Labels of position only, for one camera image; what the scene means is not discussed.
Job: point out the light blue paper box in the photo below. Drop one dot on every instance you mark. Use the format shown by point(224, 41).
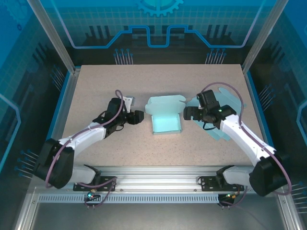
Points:
point(230, 100)
point(165, 122)

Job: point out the aluminium frame beam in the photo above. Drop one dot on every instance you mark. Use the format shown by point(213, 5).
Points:
point(156, 179)

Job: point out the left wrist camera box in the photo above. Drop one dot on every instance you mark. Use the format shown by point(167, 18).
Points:
point(129, 103)

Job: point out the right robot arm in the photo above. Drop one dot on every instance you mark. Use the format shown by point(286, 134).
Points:
point(247, 141)

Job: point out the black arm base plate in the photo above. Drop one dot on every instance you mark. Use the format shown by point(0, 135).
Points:
point(108, 180)
point(206, 184)

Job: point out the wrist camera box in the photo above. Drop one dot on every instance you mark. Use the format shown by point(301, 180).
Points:
point(199, 100)
point(129, 103)

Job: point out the aluminium frame post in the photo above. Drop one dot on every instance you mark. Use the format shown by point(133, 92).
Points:
point(57, 40)
point(262, 40)

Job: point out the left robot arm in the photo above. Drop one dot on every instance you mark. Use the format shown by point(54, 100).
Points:
point(81, 139)

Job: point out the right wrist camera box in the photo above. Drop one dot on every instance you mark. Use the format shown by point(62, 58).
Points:
point(199, 100)

